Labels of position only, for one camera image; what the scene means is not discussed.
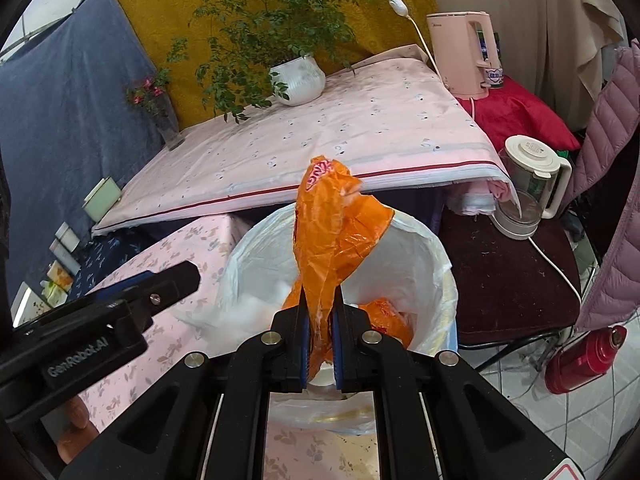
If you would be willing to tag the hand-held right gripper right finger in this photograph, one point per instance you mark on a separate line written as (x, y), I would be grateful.
(339, 350)

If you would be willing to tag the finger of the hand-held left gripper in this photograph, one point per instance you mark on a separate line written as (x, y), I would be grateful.
(125, 285)
(165, 287)

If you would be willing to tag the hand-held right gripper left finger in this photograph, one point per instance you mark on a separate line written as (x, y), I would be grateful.
(302, 345)

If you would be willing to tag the orange plastic bag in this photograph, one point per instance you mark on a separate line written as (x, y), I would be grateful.
(385, 317)
(330, 240)

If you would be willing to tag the trash bin with white liner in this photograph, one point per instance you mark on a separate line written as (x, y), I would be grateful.
(425, 270)

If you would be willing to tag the person's left hand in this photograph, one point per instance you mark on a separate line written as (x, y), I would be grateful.
(77, 440)

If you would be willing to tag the navy floral cloth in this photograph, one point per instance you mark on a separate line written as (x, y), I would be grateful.
(105, 255)

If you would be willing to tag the pink rabbit-print tablecloth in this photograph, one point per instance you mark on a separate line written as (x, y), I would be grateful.
(175, 250)

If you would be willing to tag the crumpled orange plastic bag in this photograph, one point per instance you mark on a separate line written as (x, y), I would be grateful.
(385, 317)

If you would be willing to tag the green tissue pack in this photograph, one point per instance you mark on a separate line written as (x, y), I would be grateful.
(54, 294)

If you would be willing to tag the white printed carton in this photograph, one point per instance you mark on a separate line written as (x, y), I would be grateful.
(29, 305)

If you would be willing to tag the orange floral tissue pack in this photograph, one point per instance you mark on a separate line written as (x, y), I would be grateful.
(60, 276)

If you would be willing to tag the slim white bottle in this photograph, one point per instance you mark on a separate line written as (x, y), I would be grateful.
(64, 259)

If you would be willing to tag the wide white bottle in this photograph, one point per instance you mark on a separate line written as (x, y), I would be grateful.
(68, 236)

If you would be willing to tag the light green box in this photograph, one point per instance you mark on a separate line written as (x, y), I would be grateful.
(101, 200)

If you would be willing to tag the glass vase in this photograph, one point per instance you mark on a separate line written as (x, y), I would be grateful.
(167, 125)

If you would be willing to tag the dark brown chair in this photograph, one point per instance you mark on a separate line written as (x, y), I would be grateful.
(500, 280)

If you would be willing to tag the blue grey cloth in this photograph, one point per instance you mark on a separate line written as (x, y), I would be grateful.
(60, 110)

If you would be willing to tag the pink dotted sheet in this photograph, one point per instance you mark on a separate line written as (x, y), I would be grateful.
(300, 150)

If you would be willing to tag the red thermos flask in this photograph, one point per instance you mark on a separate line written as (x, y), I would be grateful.
(585, 360)

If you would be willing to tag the green plant in white pot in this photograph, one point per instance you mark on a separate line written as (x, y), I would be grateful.
(300, 80)

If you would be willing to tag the white glass kettle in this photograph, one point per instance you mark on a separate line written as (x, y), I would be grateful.
(530, 160)

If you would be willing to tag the mustard yellow cloth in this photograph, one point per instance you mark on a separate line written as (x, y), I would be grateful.
(165, 10)

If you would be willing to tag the red cloth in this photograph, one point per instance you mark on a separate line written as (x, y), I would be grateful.
(520, 115)

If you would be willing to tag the small printed mug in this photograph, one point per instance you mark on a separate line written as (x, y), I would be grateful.
(494, 77)

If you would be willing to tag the pink electric kettle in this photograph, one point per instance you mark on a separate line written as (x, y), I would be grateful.
(457, 55)

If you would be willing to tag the pink down jacket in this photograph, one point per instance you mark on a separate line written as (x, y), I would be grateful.
(615, 160)

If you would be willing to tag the beige curtain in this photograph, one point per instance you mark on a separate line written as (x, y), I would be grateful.
(540, 20)

